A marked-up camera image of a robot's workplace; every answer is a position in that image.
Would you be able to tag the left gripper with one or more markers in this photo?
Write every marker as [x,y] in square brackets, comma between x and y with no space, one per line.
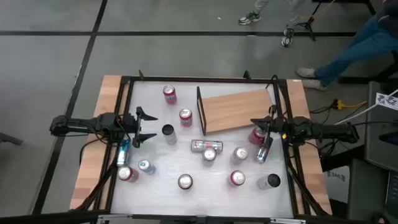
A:
[129,126]

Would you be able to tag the silver Diet Coke can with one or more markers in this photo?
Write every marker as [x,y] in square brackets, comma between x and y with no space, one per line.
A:
[209,154]
[238,155]

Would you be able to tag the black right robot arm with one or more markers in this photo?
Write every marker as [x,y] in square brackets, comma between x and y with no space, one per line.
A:
[335,130]

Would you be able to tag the teal Red Bull can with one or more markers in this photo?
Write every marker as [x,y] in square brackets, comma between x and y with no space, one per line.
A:
[146,166]

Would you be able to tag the person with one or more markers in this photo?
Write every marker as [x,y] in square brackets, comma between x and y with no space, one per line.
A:
[249,18]
[357,53]

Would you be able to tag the white cardboard box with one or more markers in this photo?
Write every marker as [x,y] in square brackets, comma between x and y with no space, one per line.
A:
[337,183]

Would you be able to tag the red black Coca-Cola can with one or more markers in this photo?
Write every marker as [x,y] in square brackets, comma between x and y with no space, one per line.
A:
[185,181]

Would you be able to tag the red Fanta can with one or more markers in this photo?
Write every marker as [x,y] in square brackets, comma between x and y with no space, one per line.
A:
[169,95]
[237,178]
[185,118]

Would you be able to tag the wooden shelf with black frame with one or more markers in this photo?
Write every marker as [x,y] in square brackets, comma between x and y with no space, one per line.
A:
[236,109]

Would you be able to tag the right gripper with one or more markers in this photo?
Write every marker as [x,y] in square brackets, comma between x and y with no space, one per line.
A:
[281,127]

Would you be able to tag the white marker paper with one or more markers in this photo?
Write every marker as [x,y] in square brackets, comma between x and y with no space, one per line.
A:
[387,101]

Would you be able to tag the blue silver Red Bull can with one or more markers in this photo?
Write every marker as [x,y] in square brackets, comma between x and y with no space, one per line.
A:
[262,155]

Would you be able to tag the red soda can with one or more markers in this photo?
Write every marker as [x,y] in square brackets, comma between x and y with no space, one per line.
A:
[127,173]
[255,137]

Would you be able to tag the black stand foot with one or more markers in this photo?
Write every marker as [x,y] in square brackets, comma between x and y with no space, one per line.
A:
[11,138]

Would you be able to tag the dark grey cabinet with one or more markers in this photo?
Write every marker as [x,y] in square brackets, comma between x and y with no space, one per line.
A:
[367,189]

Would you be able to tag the black tripod stand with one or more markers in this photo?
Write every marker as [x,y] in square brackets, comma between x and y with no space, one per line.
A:
[308,21]

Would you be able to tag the light blue Red Bull can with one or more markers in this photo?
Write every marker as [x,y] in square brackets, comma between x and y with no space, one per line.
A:
[123,155]

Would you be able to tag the black camera rig crossbar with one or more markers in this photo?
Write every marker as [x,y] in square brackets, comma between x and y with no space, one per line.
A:
[46,217]

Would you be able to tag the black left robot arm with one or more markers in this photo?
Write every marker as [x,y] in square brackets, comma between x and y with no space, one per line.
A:
[77,123]

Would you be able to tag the black metal table frame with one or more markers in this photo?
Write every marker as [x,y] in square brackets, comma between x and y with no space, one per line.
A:
[202,79]

